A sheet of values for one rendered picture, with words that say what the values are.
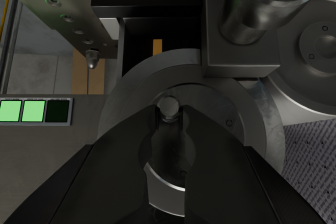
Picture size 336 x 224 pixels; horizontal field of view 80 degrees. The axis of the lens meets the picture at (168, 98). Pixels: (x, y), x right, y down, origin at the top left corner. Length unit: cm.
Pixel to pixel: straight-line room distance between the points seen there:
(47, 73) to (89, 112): 298
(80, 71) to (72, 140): 220
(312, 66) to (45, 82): 340
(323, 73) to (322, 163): 15
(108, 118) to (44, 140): 42
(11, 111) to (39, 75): 292
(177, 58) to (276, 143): 10
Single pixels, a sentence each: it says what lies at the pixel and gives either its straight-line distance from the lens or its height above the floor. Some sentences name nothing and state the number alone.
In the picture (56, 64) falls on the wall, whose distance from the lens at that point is 351.
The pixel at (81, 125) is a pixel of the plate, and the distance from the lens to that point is 54.
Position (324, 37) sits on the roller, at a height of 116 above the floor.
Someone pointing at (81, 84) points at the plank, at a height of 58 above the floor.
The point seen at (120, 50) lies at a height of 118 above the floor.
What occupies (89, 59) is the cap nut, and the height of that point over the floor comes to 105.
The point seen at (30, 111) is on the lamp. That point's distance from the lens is 60.
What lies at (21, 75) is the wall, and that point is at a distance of 365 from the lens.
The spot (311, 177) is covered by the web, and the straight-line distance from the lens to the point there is 36.
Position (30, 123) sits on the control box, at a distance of 60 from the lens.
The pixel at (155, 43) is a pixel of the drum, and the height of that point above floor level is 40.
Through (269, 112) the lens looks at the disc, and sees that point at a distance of 18.
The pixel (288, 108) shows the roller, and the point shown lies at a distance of 21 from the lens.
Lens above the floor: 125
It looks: 12 degrees down
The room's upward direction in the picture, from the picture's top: 179 degrees counter-clockwise
